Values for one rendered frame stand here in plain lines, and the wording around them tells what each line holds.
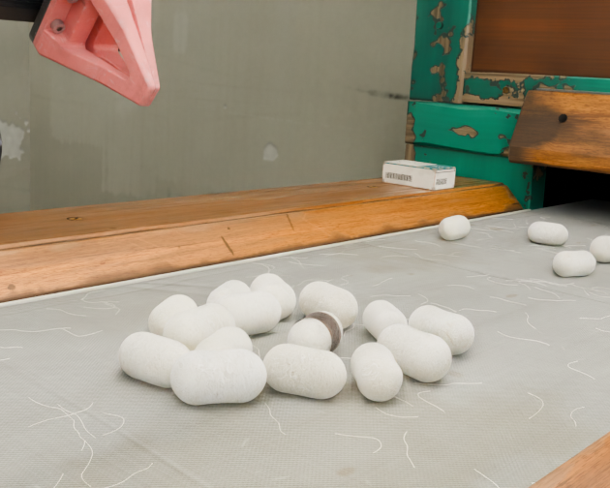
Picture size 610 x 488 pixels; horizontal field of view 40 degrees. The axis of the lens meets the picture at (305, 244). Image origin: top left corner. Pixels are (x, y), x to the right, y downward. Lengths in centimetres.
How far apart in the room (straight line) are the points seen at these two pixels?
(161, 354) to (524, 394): 15
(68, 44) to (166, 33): 182
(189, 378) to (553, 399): 15
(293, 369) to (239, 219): 27
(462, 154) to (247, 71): 125
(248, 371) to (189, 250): 23
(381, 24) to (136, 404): 161
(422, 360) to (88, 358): 14
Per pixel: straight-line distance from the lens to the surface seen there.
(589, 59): 87
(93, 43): 50
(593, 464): 26
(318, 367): 33
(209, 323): 37
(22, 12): 51
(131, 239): 52
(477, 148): 91
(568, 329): 47
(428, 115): 94
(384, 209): 70
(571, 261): 59
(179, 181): 228
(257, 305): 40
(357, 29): 192
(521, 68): 90
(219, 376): 32
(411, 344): 36
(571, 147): 80
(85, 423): 32
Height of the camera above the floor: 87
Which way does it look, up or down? 12 degrees down
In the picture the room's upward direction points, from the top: 3 degrees clockwise
